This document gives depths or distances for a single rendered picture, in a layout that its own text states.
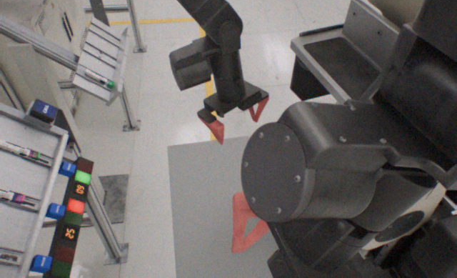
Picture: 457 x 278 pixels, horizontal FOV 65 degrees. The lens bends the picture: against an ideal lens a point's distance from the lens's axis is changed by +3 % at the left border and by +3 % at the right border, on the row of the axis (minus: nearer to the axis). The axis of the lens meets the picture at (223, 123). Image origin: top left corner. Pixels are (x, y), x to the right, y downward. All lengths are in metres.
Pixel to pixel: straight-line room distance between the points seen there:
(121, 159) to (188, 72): 1.25
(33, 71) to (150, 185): 0.76
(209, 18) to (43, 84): 0.73
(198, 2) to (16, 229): 0.54
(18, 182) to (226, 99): 0.46
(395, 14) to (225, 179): 0.56
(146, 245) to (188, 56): 1.06
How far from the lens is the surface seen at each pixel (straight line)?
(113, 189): 1.70
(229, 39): 0.58
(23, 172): 0.86
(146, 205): 1.63
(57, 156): 0.89
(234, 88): 0.66
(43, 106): 0.92
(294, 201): 0.19
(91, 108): 2.13
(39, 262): 0.78
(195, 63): 0.62
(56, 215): 0.84
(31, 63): 1.16
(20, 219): 0.82
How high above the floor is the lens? 1.36
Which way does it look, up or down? 45 degrees down
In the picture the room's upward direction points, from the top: straight up
